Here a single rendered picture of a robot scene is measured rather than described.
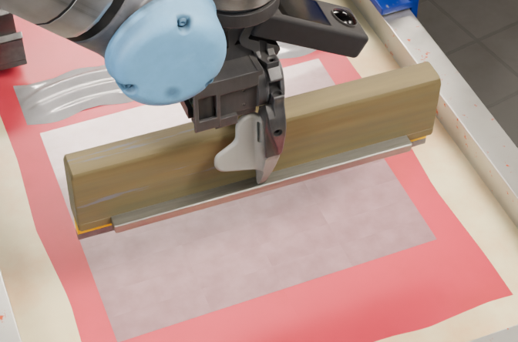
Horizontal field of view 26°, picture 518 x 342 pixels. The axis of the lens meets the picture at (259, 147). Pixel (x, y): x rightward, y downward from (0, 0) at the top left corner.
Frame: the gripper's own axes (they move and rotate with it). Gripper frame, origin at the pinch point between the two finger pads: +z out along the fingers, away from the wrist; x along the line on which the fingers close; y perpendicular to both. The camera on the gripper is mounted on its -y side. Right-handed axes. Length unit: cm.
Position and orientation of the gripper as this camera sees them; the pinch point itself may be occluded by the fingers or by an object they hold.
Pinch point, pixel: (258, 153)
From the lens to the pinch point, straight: 104.6
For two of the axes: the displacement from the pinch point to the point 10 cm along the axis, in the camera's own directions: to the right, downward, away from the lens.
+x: 3.7, 6.7, -6.4
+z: -0.1, 6.9, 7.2
